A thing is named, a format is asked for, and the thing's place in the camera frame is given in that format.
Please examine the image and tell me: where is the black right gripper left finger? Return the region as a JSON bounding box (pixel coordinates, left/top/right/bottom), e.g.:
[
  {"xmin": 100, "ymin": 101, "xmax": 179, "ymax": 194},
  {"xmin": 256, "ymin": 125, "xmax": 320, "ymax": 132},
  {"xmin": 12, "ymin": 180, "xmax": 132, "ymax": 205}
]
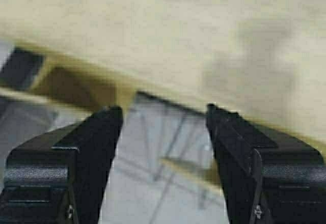
[{"xmin": 1, "ymin": 106, "xmax": 123, "ymax": 223}]

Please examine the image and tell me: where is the long yellow counter table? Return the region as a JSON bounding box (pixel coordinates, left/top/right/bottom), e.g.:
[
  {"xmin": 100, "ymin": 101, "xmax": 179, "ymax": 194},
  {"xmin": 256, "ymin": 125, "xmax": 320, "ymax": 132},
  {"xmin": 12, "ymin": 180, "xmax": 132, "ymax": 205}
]
[{"xmin": 1, "ymin": 0, "xmax": 325, "ymax": 152}]

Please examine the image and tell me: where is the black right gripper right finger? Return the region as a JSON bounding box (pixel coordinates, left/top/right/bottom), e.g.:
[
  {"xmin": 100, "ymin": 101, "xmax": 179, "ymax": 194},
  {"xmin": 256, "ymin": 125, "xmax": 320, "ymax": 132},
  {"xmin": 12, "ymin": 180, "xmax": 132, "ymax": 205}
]
[{"xmin": 206, "ymin": 104, "xmax": 325, "ymax": 223}]

